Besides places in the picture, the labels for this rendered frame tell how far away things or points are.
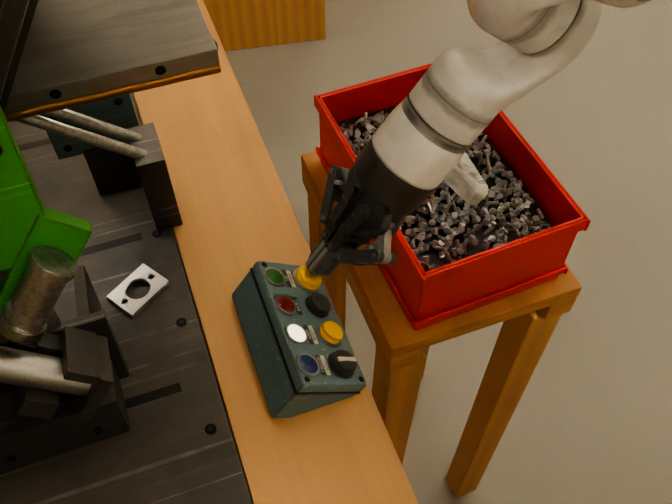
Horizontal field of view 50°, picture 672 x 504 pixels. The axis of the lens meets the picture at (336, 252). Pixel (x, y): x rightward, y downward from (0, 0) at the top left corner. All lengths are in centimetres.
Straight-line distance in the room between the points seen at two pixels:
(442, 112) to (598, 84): 194
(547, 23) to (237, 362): 43
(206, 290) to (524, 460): 107
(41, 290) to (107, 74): 20
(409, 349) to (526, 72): 39
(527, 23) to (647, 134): 185
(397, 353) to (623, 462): 98
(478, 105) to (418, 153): 6
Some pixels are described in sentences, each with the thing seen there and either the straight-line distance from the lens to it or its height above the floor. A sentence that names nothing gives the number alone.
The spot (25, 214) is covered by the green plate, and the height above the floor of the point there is 112.
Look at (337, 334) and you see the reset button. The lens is 70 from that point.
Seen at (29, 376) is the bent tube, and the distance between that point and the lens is 67.
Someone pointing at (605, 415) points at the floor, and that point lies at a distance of 179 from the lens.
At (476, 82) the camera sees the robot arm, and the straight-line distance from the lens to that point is 59.
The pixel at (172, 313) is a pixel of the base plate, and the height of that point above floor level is 90.
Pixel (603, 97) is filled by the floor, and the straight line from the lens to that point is 248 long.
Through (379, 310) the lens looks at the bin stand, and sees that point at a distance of 88.
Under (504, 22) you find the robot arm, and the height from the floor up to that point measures 122.
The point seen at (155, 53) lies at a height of 113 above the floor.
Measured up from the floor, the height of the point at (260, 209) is 90.
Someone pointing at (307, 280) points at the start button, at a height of 94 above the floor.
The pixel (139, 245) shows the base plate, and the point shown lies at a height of 90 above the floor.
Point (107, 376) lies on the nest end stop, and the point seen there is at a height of 97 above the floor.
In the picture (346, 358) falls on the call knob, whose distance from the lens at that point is 69.
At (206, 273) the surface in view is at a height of 90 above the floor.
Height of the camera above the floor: 155
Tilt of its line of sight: 54 degrees down
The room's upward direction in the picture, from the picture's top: straight up
